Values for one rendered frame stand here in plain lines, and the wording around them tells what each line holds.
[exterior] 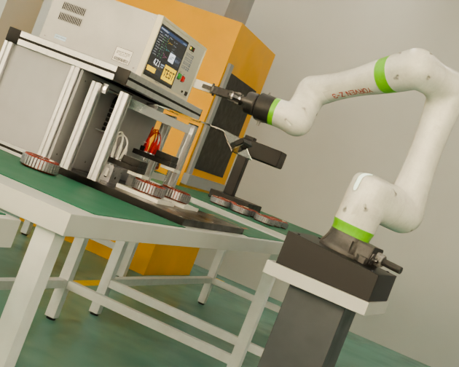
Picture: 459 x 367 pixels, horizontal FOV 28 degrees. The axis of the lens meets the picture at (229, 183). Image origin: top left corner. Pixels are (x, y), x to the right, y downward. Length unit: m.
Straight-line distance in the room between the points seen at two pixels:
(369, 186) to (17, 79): 1.13
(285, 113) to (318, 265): 0.58
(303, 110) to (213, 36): 3.77
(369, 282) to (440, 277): 5.45
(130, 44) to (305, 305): 0.98
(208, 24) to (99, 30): 3.78
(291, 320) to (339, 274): 0.22
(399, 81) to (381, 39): 5.55
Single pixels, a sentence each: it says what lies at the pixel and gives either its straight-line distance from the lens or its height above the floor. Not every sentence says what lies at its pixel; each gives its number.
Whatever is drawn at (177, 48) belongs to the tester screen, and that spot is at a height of 1.26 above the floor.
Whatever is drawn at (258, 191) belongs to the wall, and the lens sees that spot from 8.32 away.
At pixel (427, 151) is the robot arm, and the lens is 2.84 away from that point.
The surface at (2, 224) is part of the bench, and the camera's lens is 1.52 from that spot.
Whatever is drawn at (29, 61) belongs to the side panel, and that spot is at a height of 1.03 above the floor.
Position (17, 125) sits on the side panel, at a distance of 2.90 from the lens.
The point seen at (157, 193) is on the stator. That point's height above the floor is 0.80.
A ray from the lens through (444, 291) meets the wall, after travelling 8.03.
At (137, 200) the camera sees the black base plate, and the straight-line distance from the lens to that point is 2.70.
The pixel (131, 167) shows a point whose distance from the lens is 2.90.
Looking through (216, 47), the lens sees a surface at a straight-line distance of 6.66.
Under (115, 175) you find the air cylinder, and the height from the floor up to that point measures 0.80.
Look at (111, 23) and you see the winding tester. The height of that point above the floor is 1.24.
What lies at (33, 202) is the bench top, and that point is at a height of 0.74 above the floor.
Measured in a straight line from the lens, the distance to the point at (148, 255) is 6.63.
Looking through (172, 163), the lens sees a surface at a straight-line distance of 3.13.
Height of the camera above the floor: 0.96
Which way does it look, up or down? 1 degrees down
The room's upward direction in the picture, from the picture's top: 21 degrees clockwise
